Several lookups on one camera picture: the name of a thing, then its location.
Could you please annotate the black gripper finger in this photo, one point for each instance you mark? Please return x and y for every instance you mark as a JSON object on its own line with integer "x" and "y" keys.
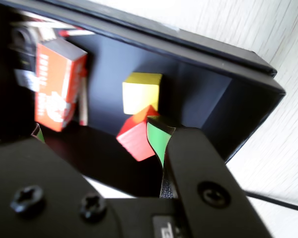
{"x": 201, "y": 173}
{"x": 39, "y": 198}

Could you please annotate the yellow wooden cube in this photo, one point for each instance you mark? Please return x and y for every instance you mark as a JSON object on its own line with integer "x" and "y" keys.
{"x": 139, "y": 94}

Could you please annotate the black cardboard box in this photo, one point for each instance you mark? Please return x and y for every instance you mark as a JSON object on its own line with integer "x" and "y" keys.
{"x": 201, "y": 99}

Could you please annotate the orange printed carton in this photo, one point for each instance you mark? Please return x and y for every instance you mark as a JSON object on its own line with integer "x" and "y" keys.
{"x": 57, "y": 86}

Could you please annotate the red wooden cube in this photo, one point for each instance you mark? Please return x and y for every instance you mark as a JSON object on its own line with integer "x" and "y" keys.
{"x": 134, "y": 141}

